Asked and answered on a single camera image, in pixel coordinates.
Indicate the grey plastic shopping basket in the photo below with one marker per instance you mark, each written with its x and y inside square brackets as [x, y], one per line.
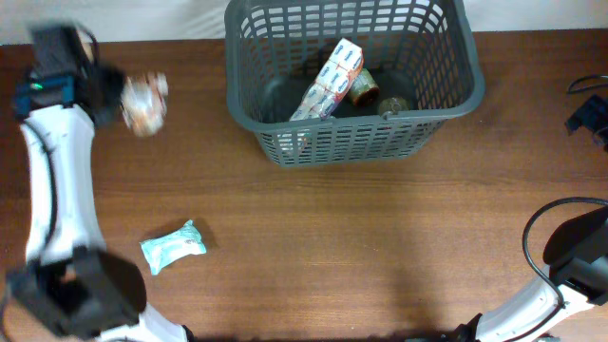
[421, 50]

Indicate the silver tin can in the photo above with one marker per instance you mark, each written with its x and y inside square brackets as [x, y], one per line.
[393, 106]

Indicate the teal wet wipes packet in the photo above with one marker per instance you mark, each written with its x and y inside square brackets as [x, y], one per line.
[160, 252]

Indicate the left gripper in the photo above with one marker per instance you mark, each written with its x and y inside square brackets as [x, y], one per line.
[109, 107]

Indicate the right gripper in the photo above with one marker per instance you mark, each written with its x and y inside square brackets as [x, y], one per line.
[591, 115]

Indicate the green lid glass jar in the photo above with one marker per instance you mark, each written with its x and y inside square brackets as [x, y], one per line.
[364, 90]

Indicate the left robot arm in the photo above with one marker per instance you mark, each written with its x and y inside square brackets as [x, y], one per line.
[70, 283]

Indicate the Kleenex tissue multipack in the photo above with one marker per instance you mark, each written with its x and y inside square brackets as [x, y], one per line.
[319, 99]

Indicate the beige snack bag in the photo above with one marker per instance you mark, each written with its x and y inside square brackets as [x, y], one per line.
[144, 103]

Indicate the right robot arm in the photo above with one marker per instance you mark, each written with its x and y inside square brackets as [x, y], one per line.
[572, 280]

